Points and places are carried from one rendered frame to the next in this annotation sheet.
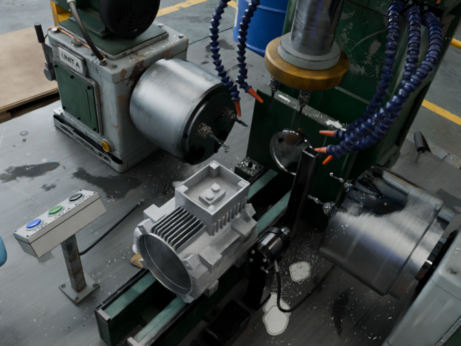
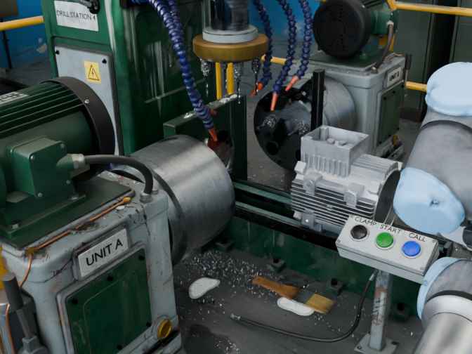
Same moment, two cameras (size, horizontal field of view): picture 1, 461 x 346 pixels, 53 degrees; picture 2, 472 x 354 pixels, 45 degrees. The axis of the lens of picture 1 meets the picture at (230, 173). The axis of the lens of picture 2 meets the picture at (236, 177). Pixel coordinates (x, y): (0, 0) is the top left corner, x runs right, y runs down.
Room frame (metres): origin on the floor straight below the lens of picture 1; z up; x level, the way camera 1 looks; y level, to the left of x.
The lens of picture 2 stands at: (0.82, 1.24, 1.63)
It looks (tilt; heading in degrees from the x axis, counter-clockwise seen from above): 26 degrees down; 273
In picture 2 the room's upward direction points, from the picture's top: 1 degrees counter-clockwise
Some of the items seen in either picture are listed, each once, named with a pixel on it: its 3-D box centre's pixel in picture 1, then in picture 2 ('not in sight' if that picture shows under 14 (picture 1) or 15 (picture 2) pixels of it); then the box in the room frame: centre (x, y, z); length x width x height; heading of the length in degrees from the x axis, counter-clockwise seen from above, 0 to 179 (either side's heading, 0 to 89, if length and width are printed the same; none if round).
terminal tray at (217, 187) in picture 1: (212, 198); (334, 151); (0.65, 0.03, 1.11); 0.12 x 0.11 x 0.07; 146
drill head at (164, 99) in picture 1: (173, 103); (149, 211); (1.05, 0.19, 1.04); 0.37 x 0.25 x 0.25; 56
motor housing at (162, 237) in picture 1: (197, 236); (348, 192); (0.62, 0.05, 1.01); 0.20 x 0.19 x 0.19; 146
